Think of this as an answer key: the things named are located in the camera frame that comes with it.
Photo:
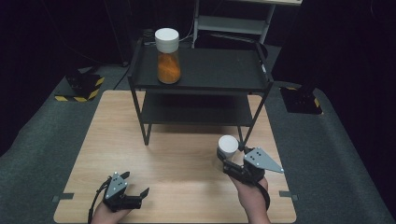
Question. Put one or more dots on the clear jar white lid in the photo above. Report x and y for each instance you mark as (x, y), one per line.
(228, 145)

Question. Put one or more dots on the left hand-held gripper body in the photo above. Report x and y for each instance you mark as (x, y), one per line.
(116, 186)

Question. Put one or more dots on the grey metal stand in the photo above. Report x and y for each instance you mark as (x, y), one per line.
(232, 23)

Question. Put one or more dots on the person's right hand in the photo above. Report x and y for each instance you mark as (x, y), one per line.
(252, 199)

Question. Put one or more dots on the person's left hand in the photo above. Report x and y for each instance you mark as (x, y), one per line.
(107, 215)

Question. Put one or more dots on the yellow-black striped stand base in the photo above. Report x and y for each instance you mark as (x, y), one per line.
(300, 99)
(82, 85)

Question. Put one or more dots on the grey tape strip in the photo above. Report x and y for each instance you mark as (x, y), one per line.
(63, 197)
(288, 194)

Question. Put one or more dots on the orange powder jar white lid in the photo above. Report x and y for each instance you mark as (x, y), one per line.
(168, 59)

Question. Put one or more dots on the black two-tier metal rack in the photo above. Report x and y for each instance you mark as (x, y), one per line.
(211, 70)

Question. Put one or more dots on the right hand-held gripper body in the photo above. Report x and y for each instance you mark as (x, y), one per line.
(260, 160)

